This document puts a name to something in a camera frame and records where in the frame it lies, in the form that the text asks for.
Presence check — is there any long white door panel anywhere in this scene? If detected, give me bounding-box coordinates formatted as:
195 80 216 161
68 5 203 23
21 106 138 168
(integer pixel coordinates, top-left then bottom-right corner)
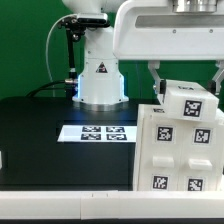
143 120 182 191

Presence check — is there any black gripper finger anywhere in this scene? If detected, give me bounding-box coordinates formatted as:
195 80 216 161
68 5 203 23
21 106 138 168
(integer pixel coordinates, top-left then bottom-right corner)
208 60 224 95

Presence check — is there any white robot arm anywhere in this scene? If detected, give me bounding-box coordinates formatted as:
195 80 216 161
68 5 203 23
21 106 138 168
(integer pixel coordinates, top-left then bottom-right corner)
62 0 224 62

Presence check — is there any white marker base sheet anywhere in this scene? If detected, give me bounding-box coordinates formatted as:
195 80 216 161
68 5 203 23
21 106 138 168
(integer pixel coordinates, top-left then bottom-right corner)
58 125 136 143

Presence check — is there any short white door panel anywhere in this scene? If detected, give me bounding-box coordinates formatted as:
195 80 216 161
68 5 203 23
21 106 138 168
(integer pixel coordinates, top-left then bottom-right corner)
178 121 224 191

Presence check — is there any white cabinet body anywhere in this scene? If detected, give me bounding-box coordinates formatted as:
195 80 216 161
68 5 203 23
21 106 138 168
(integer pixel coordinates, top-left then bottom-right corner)
133 104 224 191

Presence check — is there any white front fence bar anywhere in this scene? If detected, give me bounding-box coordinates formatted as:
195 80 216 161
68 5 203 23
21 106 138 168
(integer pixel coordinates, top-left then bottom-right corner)
0 191 224 220

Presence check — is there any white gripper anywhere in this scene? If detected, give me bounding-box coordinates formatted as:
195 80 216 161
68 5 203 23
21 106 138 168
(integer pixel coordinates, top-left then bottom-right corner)
113 0 224 94

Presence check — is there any grey camera cable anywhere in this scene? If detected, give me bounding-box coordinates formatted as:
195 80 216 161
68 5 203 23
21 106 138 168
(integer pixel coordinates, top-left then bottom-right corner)
45 13 78 84

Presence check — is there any white cabinet top block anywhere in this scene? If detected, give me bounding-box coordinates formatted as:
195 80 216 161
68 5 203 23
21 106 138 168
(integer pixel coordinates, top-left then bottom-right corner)
157 80 219 122

